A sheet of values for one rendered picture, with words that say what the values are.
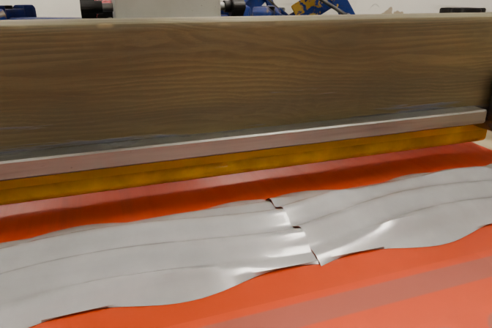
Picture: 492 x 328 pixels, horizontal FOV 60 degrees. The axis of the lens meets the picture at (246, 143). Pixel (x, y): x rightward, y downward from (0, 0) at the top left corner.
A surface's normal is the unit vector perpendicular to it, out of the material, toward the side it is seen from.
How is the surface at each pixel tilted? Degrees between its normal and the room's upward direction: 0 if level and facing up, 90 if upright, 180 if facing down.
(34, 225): 0
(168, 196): 0
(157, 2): 90
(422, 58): 90
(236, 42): 90
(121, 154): 90
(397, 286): 0
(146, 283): 41
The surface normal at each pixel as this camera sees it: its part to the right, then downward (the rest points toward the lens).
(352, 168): 0.00, -0.95
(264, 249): 0.12, -0.64
